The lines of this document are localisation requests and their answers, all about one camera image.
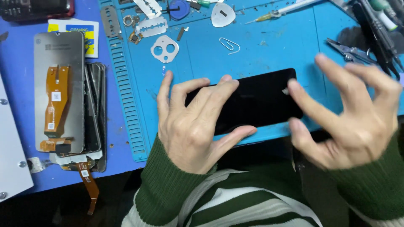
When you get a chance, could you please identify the person's right hand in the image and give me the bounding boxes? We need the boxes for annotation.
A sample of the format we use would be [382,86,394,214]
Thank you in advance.
[287,54,403,171]

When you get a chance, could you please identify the person's left hand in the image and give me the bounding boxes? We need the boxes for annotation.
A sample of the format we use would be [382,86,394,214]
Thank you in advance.
[157,70,258,174]

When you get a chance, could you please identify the black smartphone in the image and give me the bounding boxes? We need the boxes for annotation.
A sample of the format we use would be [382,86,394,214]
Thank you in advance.
[185,68,304,136]

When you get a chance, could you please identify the blue silicone repair mat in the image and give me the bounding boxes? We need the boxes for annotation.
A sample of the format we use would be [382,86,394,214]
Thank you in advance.
[98,0,404,163]

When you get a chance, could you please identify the small steel scissors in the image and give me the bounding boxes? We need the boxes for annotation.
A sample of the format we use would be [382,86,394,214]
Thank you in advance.
[326,37,378,65]

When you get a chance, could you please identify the green white striped sweater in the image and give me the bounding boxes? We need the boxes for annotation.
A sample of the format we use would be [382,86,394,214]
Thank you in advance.
[121,168,323,227]

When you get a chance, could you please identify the stack of broken phone screens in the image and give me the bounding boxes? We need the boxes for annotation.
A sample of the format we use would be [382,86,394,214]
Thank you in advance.
[49,62,107,173]

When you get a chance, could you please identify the dark grey round pick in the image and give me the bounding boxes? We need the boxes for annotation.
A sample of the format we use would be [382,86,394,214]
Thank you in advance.
[337,26,362,48]

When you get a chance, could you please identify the black tweezers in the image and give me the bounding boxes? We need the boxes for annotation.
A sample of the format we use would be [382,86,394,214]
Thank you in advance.
[351,0,404,81]

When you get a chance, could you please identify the small dark metal strip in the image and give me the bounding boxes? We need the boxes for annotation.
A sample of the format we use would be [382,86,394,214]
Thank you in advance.
[176,26,189,42]

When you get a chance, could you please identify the white paper clip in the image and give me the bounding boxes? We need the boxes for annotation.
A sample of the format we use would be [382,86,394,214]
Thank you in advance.
[219,37,241,55]

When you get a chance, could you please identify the small gold phone component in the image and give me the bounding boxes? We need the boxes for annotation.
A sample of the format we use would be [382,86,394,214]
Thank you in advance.
[128,31,143,45]

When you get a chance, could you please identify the silver razor blade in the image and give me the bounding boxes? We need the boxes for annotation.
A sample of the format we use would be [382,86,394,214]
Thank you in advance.
[135,16,169,38]
[133,0,163,19]

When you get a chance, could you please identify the white pen with green cap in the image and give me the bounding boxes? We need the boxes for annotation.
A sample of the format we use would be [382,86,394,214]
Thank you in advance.
[369,0,399,31]

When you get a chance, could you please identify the white triangular opening pick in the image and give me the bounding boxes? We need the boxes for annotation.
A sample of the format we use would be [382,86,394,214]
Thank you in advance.
[211,2,236,28]

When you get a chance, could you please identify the blue round opening tool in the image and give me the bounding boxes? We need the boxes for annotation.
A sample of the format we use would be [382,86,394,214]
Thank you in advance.
[168,0,191,21]

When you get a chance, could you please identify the dull grey razor blade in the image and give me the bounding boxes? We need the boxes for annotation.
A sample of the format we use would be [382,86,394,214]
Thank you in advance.
[100,5,123,40]

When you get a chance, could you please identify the silver screen panel orange flex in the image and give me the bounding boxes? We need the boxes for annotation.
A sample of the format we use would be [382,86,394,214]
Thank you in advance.
[34,32,85,154]

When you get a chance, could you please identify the white yellow blue wipe packet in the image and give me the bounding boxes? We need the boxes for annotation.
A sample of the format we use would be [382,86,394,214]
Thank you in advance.
[48,18,100,58]

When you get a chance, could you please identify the syringe with yellow tip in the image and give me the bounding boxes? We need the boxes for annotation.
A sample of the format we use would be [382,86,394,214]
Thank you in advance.
[245,0,323,25]

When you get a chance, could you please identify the crumpled white tape piece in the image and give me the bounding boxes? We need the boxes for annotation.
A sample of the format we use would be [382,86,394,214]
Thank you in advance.
[27,156,45,174]

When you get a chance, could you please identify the white panel with screws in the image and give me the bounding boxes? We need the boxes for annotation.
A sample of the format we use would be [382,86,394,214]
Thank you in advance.
[0,74,35,202]

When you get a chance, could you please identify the black keypad phone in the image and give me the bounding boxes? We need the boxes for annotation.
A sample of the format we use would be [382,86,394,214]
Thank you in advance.
[0,0,76,22]

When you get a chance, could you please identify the silver camera lens frame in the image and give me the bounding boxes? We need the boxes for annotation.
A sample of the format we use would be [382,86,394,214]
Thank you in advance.
[150,35,180,64]

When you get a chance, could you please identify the orange flex ribbon cable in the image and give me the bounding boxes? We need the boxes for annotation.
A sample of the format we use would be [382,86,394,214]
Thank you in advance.
[77,162,100,216]

